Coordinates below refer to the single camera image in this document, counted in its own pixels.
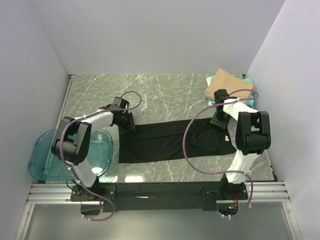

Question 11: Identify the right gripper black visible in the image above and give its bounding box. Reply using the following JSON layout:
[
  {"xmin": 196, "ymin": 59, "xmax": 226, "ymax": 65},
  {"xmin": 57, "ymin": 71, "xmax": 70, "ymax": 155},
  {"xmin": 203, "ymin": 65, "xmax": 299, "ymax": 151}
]
[{"xmin": 210, "ymin": 111, "xmax": 232, "ymax": 132}]

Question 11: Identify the black t shirt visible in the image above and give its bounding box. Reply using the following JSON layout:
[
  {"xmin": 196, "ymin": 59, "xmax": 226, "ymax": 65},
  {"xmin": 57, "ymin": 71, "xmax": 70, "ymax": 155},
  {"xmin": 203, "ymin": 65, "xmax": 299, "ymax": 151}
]
[{"xmin": 118, "ymin": 118, "xmax": 236, "ymax": 164}]

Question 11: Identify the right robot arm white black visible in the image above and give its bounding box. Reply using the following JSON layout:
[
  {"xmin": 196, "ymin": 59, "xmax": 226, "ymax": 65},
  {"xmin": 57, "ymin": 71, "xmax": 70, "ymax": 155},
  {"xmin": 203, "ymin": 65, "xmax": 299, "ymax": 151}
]
[{"xmin": 210, "ymin": 89, "xmax": 271, "ymax": 200}]

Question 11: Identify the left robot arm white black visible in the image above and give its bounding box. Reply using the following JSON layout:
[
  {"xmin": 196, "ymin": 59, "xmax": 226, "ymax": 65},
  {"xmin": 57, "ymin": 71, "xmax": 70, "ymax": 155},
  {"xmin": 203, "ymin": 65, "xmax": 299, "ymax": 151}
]
[{"xmin": 51, "ymin": 97, "xmax": 135, "ymax": 201}]

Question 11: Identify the folded teal t shirt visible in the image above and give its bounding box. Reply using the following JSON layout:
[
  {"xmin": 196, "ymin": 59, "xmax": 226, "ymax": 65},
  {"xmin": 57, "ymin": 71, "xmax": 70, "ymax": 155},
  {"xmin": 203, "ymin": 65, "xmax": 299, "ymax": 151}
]
[{"xmin": 211, "ymin": 75, "xmax": 254, "ymax": 108}]

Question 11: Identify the folded tan t shirt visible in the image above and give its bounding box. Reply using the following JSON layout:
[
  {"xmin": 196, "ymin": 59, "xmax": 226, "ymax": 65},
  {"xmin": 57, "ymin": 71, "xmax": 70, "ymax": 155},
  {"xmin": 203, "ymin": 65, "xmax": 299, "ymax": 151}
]
[{"xmin": 204, "ymin": 68, "xmax": 254, "ymax": 102}]

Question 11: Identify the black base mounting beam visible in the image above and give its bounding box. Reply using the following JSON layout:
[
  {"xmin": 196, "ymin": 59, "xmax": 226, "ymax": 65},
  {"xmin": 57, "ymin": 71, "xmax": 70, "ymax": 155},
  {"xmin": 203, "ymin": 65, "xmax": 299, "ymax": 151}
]
[{"xmin": 70, "ymin": 179, "xmax": 251, "ymax": 215}]

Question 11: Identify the blue transparent plastic bin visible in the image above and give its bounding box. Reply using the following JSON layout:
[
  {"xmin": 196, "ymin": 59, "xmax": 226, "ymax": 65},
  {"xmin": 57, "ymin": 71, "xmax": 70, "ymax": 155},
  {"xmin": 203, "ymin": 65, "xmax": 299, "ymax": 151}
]
[{"xmin": 28, "ymin": 129, "xmax": 113, "ymax": 181}]

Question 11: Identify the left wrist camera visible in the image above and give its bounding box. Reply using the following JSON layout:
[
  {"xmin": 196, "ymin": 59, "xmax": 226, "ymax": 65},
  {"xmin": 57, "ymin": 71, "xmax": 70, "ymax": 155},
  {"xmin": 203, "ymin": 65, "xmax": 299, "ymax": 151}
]
[{"xmin": 111, "ymin": 96, "xmax": 129, "ymax": 109}]

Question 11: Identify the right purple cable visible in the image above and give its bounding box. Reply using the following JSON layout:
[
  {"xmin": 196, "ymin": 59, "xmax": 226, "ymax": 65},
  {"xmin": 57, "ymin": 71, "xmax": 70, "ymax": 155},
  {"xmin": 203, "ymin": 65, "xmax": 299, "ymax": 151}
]
[{"xmin": 182, "ymin": 89, "xmax": 260, "ymax": 220}]

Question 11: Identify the purple cable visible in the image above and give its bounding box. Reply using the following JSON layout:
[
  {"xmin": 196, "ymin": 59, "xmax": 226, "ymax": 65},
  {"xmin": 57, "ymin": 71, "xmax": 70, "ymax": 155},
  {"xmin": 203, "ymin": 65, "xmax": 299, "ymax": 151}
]
[
  {"xmin": 59, "ymin": 90, "xmax": 143, "ymax": 222},
  {"xmin": 182, "ymin": 89, "xmax": 260, "ymax": 220}
]

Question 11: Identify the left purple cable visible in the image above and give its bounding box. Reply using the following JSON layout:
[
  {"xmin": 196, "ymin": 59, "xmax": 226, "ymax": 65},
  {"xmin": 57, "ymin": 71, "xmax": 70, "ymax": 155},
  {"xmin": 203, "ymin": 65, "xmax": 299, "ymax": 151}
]
[{"xmin": 59, "ymin": 90, "xmax": 143, "ymax": 222}]

